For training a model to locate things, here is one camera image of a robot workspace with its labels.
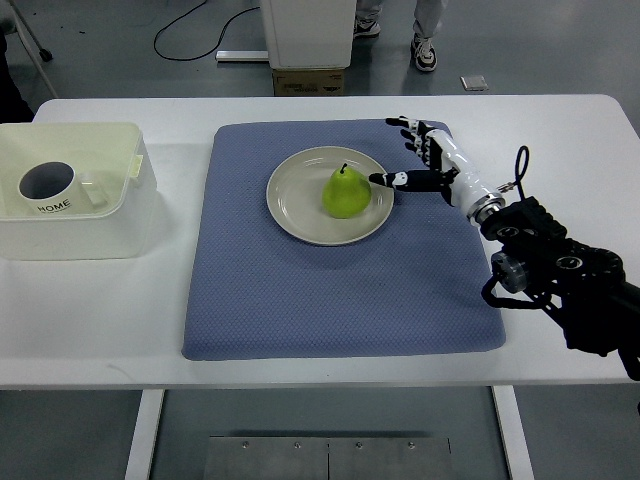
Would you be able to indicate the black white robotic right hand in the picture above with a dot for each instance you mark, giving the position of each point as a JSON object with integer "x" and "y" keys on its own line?
{"x": 447, "y": 170}

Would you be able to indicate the green pear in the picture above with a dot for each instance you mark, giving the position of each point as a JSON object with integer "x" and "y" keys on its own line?
{"x": 347, "y": 193}

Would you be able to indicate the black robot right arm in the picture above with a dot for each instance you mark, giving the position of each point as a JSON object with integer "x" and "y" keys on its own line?
{"x": 582, "y": 288}

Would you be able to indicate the grey floor outlet plate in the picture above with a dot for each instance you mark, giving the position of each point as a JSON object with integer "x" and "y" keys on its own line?
{"x": 474, "y": 83}

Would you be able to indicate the beige round plate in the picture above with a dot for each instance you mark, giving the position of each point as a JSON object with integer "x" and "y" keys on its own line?
{"x": 294, "y": 193}

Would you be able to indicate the blue textured mat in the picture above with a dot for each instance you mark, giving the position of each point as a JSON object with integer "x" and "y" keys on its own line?
{"x": 411, "y": 288}

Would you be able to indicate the white sneaker right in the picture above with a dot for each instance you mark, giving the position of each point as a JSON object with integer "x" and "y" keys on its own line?
{"x": 423, "y": 54}

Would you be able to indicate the white sneaker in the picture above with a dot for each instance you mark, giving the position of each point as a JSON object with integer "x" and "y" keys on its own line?
{"x": 423, "y": 54}
{"x": 366, "y": 28}

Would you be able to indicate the white sneaker left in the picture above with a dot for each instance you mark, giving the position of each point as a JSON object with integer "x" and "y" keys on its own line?
{"x": 366, "y": 28}

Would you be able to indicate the brown cardboard box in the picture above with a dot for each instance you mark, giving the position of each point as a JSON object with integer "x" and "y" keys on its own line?
{"x": 308, "y": 82}

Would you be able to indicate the white right table leg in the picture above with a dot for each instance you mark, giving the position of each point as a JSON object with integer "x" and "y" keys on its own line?
{"x": 512, "y": 433}

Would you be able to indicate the white table leg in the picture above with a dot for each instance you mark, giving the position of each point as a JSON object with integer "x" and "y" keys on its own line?
{"x": 512, "y": 433}
{"x": 143, "y": 442}

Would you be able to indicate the translucent white plastic bin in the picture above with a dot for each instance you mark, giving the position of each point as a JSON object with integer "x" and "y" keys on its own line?
{"x": 115, "y": 153}

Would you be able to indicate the white HOME mug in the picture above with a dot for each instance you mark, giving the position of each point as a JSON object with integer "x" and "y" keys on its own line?
{"x": 57, "y": 188}

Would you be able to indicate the chair leg with caster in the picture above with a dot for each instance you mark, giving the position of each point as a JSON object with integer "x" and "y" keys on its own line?
{"x": 13, "y": 22}

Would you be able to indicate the white left table leg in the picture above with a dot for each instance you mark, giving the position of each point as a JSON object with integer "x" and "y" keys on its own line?
{"x": 143, "y": 442}

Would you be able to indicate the white cabinet pedestal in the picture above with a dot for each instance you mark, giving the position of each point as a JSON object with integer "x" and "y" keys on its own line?
{"x": 308, "y": 34}

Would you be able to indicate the white floor rail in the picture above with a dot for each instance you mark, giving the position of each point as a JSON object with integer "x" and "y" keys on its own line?
{"x": 242, "y": 56}

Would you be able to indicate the metal base plate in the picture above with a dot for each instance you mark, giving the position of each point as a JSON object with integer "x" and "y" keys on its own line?
{"x": 334, "y": 458}

